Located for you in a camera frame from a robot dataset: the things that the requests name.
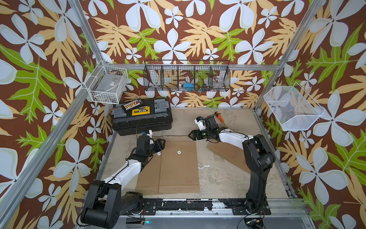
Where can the white wire basket left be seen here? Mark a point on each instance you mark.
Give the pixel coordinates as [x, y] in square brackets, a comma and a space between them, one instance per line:
[106, 83]

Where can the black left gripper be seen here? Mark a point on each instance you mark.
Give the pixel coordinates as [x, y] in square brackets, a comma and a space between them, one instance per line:
[158, 145]

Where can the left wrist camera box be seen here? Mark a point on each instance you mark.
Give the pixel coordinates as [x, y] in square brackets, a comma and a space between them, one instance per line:
[149, 133]

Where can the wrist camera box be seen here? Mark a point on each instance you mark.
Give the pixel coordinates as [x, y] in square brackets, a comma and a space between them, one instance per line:
[200, 123]
[149, 133]

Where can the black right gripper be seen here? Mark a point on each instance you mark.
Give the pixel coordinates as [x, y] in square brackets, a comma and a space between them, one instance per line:
[194, 132]

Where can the orange handled screwdriver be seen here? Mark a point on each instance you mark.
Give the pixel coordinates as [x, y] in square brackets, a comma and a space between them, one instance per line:
[218, 115]

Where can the kraft file bag with string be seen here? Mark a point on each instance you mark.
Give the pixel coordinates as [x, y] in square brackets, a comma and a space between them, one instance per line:
[149, 179]

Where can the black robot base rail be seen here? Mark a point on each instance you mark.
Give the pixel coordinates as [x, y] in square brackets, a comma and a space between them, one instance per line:
[186, 206]

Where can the black plastic toolbox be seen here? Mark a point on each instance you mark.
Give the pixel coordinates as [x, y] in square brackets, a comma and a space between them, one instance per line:
[155, 115]

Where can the black wire basket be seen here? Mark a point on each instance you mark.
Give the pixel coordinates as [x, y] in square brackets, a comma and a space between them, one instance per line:
[171, 75]

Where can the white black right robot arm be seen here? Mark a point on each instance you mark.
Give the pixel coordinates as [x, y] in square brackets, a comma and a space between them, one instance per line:
[257, 152]

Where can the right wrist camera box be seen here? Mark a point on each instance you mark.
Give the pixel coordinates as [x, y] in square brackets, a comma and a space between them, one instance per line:
[200, 123]

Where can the white wire basket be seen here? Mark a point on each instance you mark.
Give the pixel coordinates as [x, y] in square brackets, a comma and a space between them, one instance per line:
[293, 107]
[106, 83]

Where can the blue object in basket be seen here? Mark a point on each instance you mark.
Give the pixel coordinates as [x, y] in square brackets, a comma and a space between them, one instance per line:
[188, 87]

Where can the white wire basket right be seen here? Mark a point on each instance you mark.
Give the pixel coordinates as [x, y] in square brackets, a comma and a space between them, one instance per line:
[293, 107]

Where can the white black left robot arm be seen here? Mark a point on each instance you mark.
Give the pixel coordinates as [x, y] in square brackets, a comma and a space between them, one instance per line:
[104, 200]

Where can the screwdriver bit set case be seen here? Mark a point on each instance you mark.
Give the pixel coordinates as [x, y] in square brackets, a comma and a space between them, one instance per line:
[132, 104]

